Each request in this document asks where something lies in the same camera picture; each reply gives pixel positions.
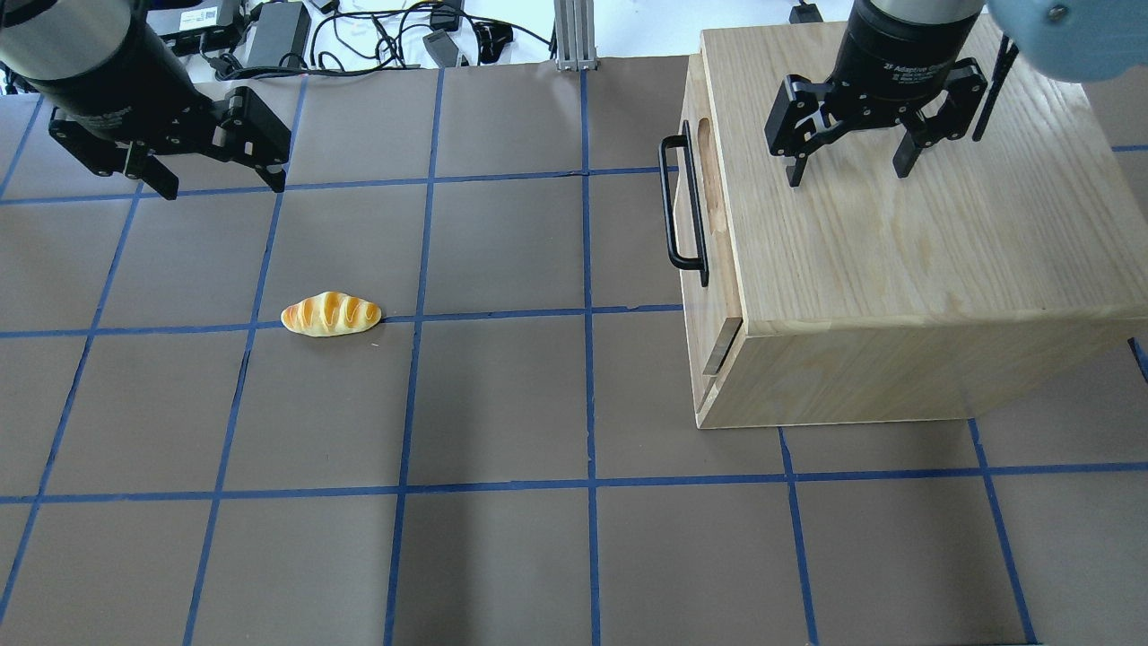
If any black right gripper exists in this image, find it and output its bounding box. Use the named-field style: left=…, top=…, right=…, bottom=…
left=765, top=1, right=987, bottom=188

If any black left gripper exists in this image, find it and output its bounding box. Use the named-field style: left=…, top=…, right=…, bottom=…
left=1, top=1, right=290, bottom=200

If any black metal drawer handle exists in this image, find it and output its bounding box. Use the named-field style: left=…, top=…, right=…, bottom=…
left=659, top=120, right=709, bottom=288

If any wooden drawer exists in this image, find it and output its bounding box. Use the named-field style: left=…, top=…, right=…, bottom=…
left=678, top=67, right=744, bottom=378
left=685, top=310, right=743, bottom=428

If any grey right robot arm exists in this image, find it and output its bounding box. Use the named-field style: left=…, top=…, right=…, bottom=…
left=765, top=1, right=1147, bottom=187

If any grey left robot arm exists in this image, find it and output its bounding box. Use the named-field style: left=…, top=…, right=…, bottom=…
left=1, top=1, right=290, bottom=200

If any light wooden drawer cabinet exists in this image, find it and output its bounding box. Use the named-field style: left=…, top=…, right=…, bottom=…
left=697, top=23, right=1147, bottom=429

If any black electronics box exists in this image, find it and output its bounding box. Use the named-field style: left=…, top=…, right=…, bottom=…
left=146, top=1, right=248, bottom=57

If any black power adapter brick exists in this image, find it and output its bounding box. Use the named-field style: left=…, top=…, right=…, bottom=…
left=245, top=1, right=311, bottom=69

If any toy bread roll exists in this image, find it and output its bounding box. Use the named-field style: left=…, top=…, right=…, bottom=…
left=280, top=291, right=383, bottom=338

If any black cable bundle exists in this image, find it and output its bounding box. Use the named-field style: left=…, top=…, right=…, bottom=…
left=202, top=0, right=554, bottom=80

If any aluminium frame post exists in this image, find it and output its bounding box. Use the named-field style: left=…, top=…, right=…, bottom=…
left=552, top=0, right=599, bottom=71

